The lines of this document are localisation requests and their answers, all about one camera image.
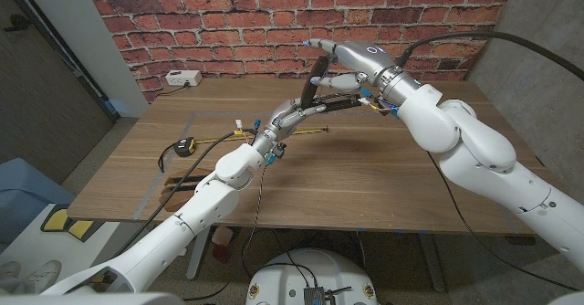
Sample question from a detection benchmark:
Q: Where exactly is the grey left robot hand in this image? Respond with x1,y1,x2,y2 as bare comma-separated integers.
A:
252,98,329,156

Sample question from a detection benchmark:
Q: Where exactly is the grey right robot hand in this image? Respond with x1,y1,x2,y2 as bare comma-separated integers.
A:
303,38,422,108

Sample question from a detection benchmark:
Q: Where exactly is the long black stapler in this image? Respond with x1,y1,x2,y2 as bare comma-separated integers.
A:
298,56,365,114

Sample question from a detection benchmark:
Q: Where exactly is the yellow tape measure black case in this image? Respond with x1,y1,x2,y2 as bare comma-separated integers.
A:
157,125,330,174

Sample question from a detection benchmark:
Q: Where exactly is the white power strip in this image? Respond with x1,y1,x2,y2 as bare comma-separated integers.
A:
164,69,203,88

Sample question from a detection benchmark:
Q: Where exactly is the brown wooden object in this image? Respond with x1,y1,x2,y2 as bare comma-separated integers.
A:
159,167,215,213

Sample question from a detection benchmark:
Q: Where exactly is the red and white bottle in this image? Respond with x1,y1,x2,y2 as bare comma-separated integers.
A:
211,226,235,264

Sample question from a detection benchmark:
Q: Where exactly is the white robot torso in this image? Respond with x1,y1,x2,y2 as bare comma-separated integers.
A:
245,247,380,305

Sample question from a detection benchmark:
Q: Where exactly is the grey metal table leg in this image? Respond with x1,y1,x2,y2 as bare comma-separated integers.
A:
186,226,212,281
418,232,447,293

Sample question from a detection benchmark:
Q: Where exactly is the small black flat object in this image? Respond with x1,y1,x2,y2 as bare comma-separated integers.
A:
505,235,537,247

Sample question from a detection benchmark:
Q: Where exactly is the yellow pad with black edge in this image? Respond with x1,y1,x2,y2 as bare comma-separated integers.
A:
39,203,96,242

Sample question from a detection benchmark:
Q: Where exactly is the white flat platform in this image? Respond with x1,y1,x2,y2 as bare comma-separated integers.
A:
0,203,138,288

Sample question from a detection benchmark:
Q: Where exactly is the blue plastic bin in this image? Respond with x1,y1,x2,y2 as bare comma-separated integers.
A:
0,157,77,247

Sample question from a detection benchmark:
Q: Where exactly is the white shoe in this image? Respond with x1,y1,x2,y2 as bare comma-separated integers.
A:
25,258,63,284

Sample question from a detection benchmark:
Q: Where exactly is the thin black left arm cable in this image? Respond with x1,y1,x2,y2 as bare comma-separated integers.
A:
182,162,271,302

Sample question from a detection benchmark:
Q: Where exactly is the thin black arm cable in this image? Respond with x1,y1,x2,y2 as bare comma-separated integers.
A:
182,162,271,302
426,152,580,293

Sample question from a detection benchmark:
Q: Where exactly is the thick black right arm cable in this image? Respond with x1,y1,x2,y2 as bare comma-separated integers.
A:
396,30,584,82

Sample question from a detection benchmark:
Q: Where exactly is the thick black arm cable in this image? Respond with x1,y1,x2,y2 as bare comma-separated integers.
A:
396,30,584,82
111,129,259,258

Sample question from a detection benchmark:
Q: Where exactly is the black power strip cord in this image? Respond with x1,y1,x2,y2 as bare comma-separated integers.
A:
157,83,189,97

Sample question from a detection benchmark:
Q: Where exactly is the printed brick wall backdrop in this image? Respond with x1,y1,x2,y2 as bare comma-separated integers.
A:
80,0,521,104

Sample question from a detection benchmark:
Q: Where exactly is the black looped floor cable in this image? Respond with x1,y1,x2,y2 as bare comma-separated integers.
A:
240,227,320,289

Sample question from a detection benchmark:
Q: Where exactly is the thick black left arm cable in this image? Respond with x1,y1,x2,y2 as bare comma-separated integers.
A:
111,129,259,258

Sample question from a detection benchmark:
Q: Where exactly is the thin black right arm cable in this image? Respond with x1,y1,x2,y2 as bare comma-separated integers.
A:
426,152,580,293

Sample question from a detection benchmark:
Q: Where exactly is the grey device with wires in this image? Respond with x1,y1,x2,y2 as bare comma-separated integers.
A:
303,286,353,305

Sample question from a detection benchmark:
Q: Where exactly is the black door handle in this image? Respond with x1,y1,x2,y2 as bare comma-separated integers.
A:
3,13,32,33

